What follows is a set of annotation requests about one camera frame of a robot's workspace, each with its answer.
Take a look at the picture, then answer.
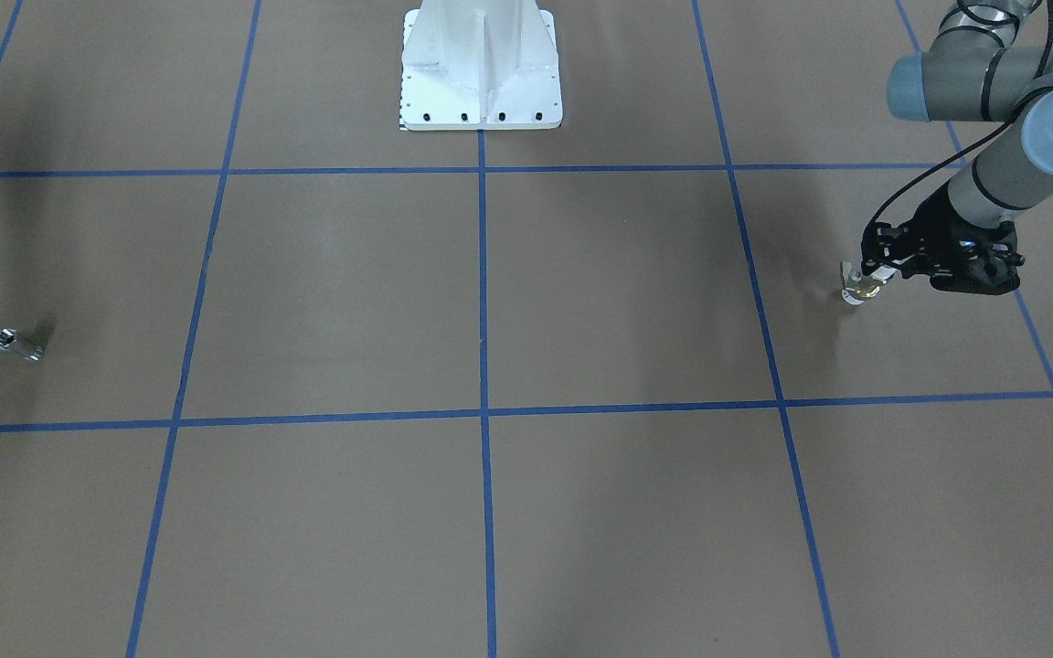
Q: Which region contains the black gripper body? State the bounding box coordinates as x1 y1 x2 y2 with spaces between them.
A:
890 199 963 275

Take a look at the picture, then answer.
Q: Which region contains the white brass PPR valve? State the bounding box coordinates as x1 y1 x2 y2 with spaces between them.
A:
840 261 890 305

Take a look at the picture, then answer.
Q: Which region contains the grey metal pipe fitting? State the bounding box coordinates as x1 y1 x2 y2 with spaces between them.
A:
0 328 45 363

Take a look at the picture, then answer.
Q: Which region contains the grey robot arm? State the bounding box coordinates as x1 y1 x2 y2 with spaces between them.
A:
845 1 1053 294

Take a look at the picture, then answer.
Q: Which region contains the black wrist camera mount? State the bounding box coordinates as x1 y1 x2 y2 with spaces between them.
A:
929 220 1025 296

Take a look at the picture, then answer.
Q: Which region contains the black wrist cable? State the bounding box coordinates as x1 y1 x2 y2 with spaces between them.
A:
867 0 1053 240

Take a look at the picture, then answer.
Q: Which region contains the white camera stand base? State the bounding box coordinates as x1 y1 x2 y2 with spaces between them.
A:
399 1 564 131

